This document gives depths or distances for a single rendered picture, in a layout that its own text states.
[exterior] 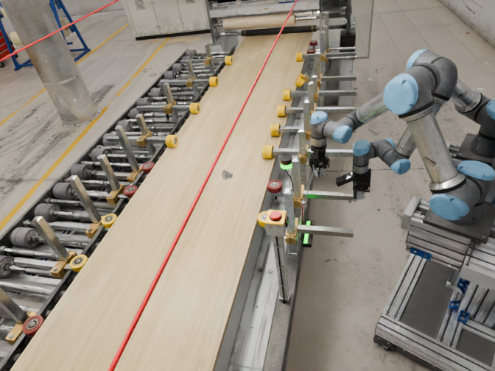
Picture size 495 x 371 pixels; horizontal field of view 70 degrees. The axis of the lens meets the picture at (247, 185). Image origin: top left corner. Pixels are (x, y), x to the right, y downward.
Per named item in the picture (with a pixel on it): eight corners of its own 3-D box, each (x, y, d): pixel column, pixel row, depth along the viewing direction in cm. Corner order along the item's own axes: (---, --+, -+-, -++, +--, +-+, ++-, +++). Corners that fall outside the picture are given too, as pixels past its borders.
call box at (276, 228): (288, 224, 133) (286, 210, 129) (285, 238, 128) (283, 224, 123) (269, 223, 135) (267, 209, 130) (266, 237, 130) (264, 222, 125)
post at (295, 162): (303, 224, 202) (299, 156, 172) (302, 228, 199) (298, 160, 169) (297, 224, 203) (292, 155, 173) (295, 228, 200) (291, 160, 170)
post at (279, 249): (290, 294, 161) (283, 226, 132) (289, 303, 157) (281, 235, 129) (281, 292, 162) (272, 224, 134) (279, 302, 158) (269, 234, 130)
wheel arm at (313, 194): (353, 198, 186) (353, 191, 183) (352, 202, 184) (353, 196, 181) (272, 193, 197) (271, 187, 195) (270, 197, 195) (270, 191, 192)
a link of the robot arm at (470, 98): (483, 128, 168) (419, 79, 140) (460, 115, 180) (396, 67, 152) (504, 107, 163) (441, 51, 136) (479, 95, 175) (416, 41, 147)
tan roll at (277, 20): (345, 19, 369) (346, 6, 362) (345, 23, 360) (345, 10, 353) (217, 29, 407) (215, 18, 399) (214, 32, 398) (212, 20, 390)
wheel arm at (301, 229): (353, 233, 168) (353, 227, 165) (353, 239, 166) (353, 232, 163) (264, 226, 180) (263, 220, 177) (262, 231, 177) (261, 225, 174)
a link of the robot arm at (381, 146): (399, 159, 164) (378, 165, 163) (385, 147, 173) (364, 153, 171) (401, 145, 159) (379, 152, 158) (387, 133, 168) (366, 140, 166)
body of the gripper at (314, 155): (314, 171, 168) (314, 150, 161) (309, 161, 175) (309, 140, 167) (330, 168, 168) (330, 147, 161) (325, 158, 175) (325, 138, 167)
